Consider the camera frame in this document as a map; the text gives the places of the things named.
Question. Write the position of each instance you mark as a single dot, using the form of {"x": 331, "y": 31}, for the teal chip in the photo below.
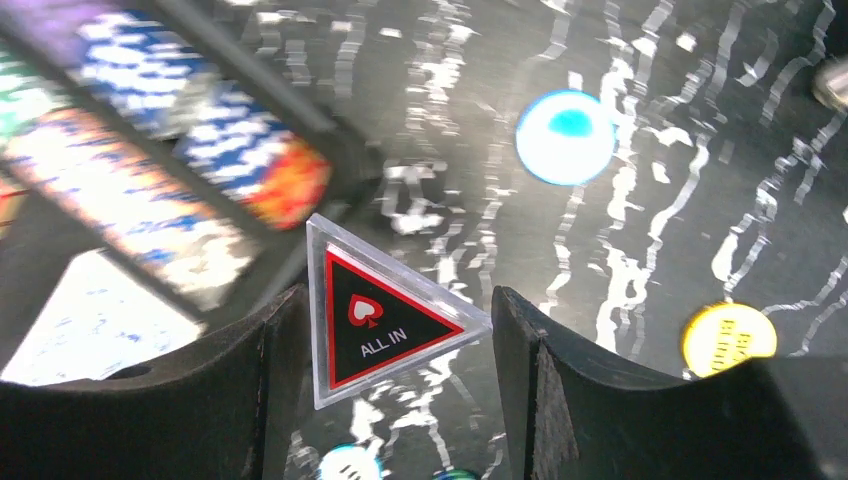
{"x": 455, "y": 474}

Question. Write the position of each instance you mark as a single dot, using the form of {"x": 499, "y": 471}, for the blue playing card deck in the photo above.
{"x": 97, "y": 321}

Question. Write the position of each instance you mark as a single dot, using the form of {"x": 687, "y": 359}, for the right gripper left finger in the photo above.
{"x": 222, "y": 407}

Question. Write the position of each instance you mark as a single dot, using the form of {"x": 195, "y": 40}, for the purple blue chip row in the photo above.
{"x": 164, "y": 87}

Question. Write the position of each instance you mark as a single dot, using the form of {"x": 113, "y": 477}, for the green orange chip row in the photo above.
{"x": 97, "y": 175}

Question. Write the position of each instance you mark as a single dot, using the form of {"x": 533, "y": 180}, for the light blue chip ten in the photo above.
{"x": 350, "y": 462}

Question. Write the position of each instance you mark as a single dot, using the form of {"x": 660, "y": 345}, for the blue round dealer button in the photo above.
{"x": 565, "y": 138}

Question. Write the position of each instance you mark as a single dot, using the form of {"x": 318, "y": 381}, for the black poker chip case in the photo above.
{"x": 48, "y": 238}

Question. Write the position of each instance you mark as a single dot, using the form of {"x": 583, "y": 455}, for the triangular all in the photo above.
{"x": 373, "y": 317}

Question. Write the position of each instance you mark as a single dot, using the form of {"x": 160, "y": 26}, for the yellow round button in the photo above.
{"x": 723, "y": 335}

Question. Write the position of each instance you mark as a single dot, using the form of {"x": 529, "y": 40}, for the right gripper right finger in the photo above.
{"x": 574, "y": 410}

